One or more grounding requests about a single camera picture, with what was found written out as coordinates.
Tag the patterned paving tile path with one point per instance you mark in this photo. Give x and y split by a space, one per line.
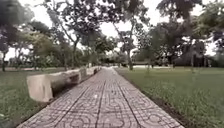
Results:
106 100

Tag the group of trees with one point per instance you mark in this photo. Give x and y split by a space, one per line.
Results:
80 26

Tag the row of stone benches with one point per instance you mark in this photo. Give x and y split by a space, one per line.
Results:
41 87

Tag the grass lawn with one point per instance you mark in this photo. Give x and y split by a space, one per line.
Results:
13 93
186 90

